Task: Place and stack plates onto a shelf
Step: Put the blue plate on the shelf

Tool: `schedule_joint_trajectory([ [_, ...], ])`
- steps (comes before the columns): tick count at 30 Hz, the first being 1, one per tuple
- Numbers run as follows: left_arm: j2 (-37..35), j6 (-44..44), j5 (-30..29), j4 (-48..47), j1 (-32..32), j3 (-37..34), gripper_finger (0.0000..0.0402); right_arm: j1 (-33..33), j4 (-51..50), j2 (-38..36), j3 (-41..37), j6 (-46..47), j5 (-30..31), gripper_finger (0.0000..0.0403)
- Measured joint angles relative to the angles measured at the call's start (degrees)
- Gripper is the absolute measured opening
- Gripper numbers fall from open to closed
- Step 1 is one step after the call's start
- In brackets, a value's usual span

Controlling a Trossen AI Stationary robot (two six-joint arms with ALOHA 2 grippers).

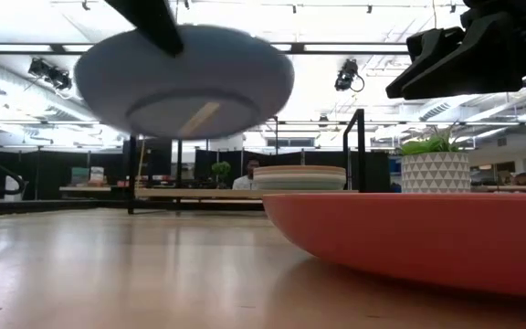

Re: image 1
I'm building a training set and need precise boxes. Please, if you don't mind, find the thick black cable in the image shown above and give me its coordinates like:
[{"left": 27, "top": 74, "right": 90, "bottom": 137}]
[{"left": 0, "top": 124, "right": 29, "bottom": 199}]

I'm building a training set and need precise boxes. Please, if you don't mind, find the green plant in patterned pot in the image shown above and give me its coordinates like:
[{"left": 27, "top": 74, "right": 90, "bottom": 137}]
[{"left": 399, "top": 122, "right": 472, "bottom": 194}]

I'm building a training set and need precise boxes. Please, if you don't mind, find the white container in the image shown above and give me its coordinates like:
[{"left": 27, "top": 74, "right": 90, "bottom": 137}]
[{"left": 4, "top": 175, "right": 25, "bottom": 203}]

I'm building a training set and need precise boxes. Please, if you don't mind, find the small green background plant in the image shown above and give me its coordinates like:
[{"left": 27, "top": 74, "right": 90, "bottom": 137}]
[{"left": 210, "top": 160, "right": 233, "bottom": 185}]

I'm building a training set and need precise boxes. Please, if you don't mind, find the white cylindrical tank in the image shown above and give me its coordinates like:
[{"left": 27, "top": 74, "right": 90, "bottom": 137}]
[{"left": 208, "top": 135, "right": 246, "bottom": 153}]

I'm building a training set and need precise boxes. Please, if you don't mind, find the orange plate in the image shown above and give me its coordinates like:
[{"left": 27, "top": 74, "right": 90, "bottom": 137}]
[{"left": 262, "top": 192, "right": 526, "bottom": 302}]

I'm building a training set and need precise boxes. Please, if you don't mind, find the beige plate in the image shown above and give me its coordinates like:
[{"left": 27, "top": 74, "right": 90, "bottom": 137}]
[{"left": 252, "top": 164, "right": 348, "bottom": 179}]

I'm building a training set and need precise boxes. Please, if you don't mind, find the pale green plate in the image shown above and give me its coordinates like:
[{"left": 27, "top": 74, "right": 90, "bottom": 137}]
[{"left": 253, "top": 175, "right": 348, "bottom": 192}]

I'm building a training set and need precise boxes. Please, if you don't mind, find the black hanging camera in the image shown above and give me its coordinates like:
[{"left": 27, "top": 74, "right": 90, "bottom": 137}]
[{"left": 333, "top": 58, "right": 366, "bottom": 93}]

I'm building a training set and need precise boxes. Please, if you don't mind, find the black overhead frame bar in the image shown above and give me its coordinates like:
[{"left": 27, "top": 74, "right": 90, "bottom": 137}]
[{"left": 0, "top": 41, "right": 411, "bottom": 57}]

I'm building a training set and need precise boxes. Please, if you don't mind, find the blue plate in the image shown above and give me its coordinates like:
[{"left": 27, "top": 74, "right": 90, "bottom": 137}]
[{"left": 73, "top": 23, "right": 297, "bottom": 141}]

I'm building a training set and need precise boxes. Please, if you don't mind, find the black background rig frame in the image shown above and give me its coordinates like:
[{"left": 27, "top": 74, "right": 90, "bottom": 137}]
[{"left": 271, "top": 115, "right": 281, "bottom": 157}]

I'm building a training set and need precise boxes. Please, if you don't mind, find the black ceiling track light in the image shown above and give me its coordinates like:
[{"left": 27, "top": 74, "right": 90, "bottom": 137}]
[{"left": 26, "top": 58, "right": 74, "bottom": 92}]

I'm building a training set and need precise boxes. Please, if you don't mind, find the black frame wooden shelf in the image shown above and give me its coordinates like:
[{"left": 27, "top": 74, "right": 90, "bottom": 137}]
[{"left": 126, "top": 108, "right": 367, "bottom": 217}]

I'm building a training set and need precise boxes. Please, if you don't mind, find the yellow hanging rope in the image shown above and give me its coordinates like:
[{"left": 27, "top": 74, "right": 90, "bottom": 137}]
[{"left": 137, "top": 139, "right": 148, "bottom": 186}]

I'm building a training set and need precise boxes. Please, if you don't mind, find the silver ceiling air duct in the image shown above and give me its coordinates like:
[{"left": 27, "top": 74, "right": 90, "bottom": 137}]
[{"left": 419, "top": 81, "right": 526, "bottom": 122}]

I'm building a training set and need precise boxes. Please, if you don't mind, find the wooden background table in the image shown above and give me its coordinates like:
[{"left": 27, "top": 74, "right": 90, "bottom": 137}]
[{"left": 469, "top": 184, "right": 526, "bottom": 194}]

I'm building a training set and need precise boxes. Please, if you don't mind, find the blue storage bin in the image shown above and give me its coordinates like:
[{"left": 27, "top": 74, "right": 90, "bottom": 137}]
[{"left": 388, "top": 156, "right": 403, "bottom": 194}]

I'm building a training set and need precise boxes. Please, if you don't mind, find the teal box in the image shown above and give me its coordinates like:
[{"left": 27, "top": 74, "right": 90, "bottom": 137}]
[{"left": 70, "top": 166, "right": 90, "bottom": 186}]

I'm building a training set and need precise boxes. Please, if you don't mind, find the person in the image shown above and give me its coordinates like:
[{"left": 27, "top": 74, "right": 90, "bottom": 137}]
[{"left": 231, "top": 155, "right": 262, "bottom": 191}]

